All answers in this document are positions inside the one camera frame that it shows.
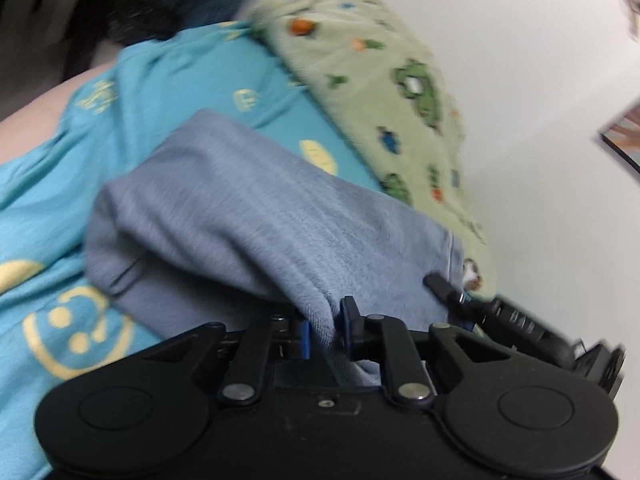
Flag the blue denim jeans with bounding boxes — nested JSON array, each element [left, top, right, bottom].
[[85, 110, 463, 386]]

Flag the framed leaf picture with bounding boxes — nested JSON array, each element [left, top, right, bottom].
[[600, 104, 640, 172]]

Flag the teal smiley bed sheet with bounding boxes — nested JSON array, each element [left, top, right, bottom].
[[1, 22, 378, 479]]

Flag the green cartoon fleece blanket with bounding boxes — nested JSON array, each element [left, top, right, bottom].
[[250, 0, 497, 298]]

